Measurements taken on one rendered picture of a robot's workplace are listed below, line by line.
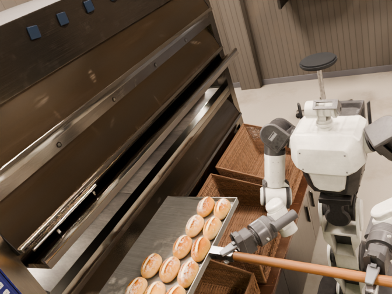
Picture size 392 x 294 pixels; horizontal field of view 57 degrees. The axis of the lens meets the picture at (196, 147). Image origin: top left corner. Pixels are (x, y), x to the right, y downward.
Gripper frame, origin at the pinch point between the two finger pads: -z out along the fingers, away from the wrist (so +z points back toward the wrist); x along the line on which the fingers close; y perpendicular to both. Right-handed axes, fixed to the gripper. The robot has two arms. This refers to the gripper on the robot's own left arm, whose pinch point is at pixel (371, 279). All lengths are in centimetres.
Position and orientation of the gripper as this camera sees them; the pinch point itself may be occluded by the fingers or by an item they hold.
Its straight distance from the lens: 118.7
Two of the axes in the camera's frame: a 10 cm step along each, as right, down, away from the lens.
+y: -7.8, -0.8, 6.2
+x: 3.1, 8.1, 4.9
